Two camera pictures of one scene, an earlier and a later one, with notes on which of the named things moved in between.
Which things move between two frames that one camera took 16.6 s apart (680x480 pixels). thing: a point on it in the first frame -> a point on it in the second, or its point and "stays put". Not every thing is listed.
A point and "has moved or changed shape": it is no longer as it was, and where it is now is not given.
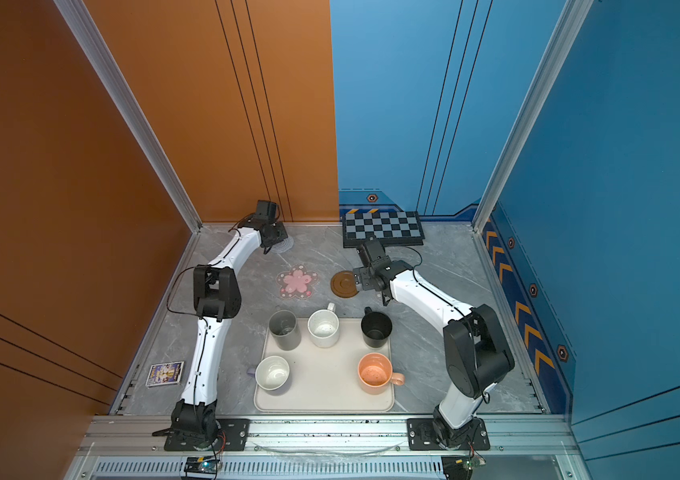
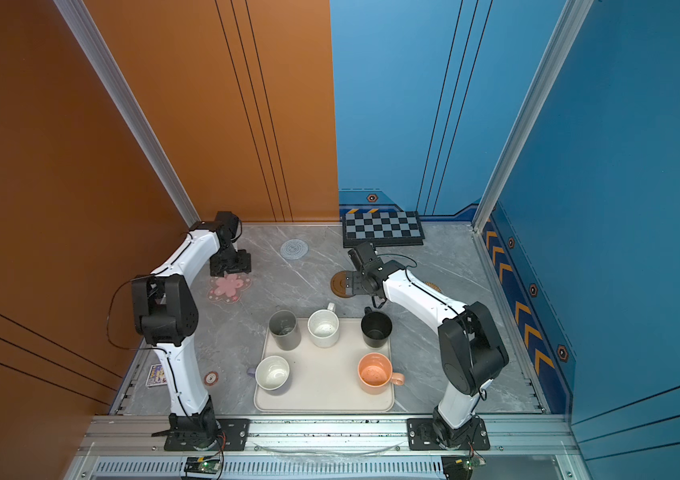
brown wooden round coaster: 343,284 stays put
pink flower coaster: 298,282 has moved or changed shape
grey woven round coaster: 283,246 has moved or changed shape
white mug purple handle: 271,373 stays put
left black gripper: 282,234 -> 244,264
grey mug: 283,327 stays put
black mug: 375,328 stays put
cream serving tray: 323,379 stays put
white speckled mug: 324,327 stays put
